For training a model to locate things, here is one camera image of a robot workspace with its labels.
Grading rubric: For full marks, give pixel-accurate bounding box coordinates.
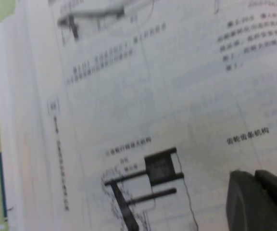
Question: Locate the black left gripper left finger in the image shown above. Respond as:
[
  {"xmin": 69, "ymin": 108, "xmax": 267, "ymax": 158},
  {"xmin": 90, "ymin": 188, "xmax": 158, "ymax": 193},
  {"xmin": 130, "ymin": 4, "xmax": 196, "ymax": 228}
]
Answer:
[{"xmin": 226, "ymin": 170, "xmax": 277, "ymax": 231}]

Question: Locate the white-paged book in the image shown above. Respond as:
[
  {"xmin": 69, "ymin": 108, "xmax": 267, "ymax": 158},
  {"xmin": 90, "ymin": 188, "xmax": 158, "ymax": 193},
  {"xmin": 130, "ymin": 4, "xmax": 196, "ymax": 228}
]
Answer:
[{"xmin": 0, "ymin": 0, "xmax": 277, "ymax": 231}]

